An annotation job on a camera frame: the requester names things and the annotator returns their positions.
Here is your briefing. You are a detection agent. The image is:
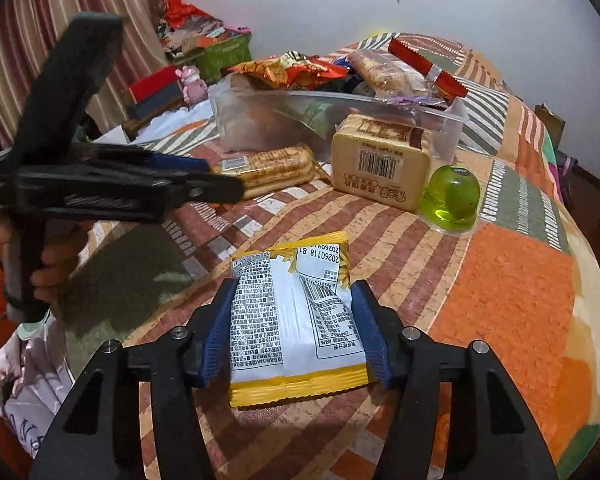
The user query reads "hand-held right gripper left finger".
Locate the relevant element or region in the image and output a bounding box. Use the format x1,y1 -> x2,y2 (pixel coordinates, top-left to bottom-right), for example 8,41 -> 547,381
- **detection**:
29,277 -> 238,480

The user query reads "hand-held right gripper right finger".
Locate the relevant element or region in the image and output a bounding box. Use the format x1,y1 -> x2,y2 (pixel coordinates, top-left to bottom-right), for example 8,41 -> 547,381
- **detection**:
350,279 -> 563,480

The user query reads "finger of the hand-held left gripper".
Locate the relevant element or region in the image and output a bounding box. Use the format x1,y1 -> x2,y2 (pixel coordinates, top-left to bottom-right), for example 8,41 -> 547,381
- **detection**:
150,176 -> 246,222
80,144 -> 214,177

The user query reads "long clear cracker packet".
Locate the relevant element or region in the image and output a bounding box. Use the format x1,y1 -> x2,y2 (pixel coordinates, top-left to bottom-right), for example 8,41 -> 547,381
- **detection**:
214,145 -> 322,201

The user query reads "yellow white snack packet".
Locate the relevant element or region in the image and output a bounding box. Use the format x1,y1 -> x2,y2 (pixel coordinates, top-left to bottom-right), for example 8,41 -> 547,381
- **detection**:
228,231 -> 370,409

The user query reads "clear plastic container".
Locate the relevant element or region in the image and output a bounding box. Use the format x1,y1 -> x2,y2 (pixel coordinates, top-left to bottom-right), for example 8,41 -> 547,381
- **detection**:
209,72 -> 471,162

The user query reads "orange snack bag black label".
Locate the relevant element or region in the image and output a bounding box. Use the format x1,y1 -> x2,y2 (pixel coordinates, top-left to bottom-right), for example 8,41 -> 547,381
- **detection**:
227,50 -> 326,90

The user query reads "green jelly cup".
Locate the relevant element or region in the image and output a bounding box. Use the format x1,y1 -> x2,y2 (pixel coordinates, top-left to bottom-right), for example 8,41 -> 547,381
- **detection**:
418,163 -> 481,235

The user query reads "tan biscuit package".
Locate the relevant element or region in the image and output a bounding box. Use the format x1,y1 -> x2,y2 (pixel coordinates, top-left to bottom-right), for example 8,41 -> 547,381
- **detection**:
330,113 -> 432,212

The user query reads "person's left hand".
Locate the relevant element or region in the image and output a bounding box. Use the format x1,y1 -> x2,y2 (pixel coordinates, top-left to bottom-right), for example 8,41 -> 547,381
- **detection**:
30,226 -> 89,307

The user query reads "dark flat box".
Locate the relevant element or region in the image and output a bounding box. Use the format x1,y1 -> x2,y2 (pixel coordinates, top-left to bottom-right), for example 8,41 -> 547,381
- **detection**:
130,85 -> 185,120

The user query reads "pink plush toy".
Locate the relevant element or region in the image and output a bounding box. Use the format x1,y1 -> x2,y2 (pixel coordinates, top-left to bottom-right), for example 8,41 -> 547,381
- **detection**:
175,64 -> 210,107

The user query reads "red flat box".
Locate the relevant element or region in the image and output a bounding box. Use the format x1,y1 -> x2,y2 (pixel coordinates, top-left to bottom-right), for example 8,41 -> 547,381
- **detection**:
128,65 -> 181,102

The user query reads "green patterned box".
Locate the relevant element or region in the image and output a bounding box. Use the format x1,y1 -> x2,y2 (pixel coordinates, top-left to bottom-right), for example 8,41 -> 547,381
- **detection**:
194,35 -> 254,86

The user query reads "paper clutter pile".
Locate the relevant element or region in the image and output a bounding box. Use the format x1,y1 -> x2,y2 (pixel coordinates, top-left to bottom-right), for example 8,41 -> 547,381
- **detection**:
156,15 -> 251,56

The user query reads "green snack packet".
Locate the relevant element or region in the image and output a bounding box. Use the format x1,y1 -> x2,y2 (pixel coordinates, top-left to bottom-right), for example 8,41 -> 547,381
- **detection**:
299,101 -> 342,134

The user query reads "striped patchwork blanket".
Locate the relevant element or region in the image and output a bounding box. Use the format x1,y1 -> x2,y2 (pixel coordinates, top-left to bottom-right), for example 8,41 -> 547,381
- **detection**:
55,32 -> 600,480

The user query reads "red plastic bag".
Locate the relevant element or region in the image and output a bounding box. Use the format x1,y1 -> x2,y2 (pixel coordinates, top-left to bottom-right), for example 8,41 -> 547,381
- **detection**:
162,0 -> 207,29

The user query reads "red snack bag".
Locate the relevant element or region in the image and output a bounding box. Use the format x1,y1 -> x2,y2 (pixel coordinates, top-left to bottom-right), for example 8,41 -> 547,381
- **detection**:
285,57 -> 352,92

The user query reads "printed white cloth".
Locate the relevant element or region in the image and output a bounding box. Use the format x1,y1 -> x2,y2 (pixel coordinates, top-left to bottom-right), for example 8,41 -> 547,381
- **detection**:
0,320 -> 77,458

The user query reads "clear bread packet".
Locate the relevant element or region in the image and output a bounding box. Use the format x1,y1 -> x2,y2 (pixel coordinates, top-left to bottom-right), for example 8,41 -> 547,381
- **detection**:
347,49 -> 432,97

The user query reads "purple snack packet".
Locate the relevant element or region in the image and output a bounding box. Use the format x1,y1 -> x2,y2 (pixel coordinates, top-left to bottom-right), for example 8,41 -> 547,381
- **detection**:
379,91 -> 450,112

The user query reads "purple cloth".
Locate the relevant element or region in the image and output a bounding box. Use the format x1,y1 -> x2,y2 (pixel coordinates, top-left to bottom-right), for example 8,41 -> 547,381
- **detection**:
554,154 -> 579,202

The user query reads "long red snack packet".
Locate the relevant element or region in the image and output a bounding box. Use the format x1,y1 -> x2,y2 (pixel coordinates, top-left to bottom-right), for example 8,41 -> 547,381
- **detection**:
387,37 -> 469,99

